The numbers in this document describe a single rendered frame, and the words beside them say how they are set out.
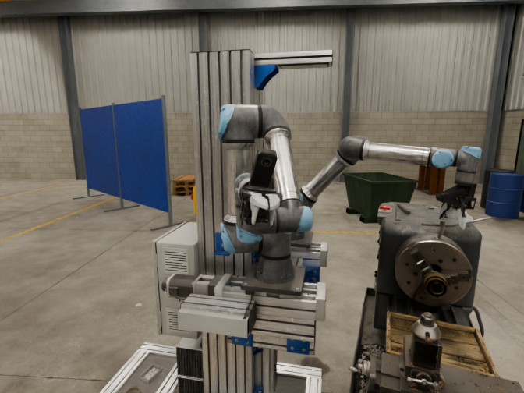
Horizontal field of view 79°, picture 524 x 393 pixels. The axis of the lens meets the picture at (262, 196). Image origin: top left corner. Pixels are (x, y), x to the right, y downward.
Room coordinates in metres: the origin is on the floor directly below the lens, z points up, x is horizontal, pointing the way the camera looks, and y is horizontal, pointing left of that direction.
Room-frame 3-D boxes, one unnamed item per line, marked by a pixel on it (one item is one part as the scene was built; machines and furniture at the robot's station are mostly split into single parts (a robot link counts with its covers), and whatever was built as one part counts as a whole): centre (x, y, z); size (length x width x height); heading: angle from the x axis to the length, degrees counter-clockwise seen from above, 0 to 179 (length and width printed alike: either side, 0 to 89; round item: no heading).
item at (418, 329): (0.86, -0.50, 1.13); 0.08 x 0.08 x 0.03
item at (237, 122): (1.14, 0.08, 1.54); 0.15 x 0.12 x 0.55; 99
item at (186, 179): (9.22, 2.06, 0.22); 1.25 x 0.86 x 0.44; 179
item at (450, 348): (1.13, -0.69, 0.89); 0.36 x 0.30 x 0.04; 68
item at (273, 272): (1.16, -0.05, 1.21); 0.15 x 0.15 x 0.10
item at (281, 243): (1.16, -0.05, 1.33); 0.13 x 0.12 x 0.14; 99
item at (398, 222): (1.78, -0.93, 1.06); 0.59 x 0.48 x 0.39; 158
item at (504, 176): (6.52, -5.07, 0.44); 0.59 x 0.59 x 0.88
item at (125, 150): (7.10, 3.21, 1.18); 4.12 x 0.80 x 2.35; 48
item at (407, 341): (0.88, -0.51, 0.99); 0.20 x 0.10 x 0.05; 158
